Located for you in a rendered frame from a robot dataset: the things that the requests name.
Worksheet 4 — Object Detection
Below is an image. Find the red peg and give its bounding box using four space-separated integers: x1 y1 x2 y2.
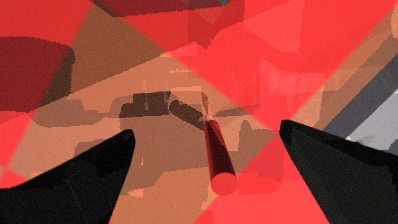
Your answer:
204 120 238 196

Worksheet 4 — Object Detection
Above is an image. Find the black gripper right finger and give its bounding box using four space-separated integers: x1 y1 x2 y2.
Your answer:
279 119 398 224

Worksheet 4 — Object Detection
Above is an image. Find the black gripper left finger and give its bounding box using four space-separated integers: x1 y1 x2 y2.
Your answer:
0 129 136 224

